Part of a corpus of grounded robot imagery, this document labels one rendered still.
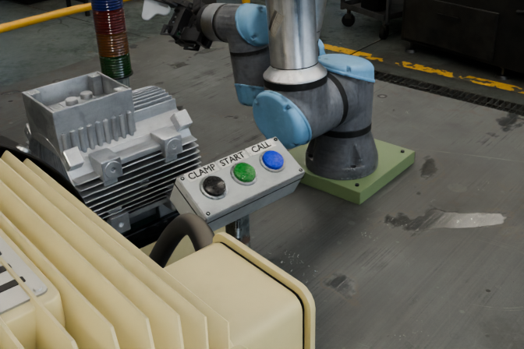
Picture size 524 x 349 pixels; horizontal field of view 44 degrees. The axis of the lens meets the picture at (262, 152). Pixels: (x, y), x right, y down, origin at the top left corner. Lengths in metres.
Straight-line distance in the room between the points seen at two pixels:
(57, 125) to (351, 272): 0.53
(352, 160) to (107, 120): 0.56
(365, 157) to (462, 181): 0.22
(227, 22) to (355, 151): 0.35
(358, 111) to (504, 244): 0.36
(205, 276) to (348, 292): 0.80
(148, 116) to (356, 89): 0.44
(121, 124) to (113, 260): 0.72
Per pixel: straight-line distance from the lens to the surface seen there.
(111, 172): 0.91
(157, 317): 0.21
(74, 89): 1.01
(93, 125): 0.93
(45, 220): 0.27
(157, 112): 0.99
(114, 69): 1.31
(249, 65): 1.23
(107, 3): 1.27
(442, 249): 1.19
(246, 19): 1.20
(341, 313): 1.04
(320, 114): 1.17
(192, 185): 0.82
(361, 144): 1.31
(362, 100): 1.27
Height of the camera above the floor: 1.49
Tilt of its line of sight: 28 degrees down
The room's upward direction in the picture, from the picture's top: 2 degrees counter-clockwise
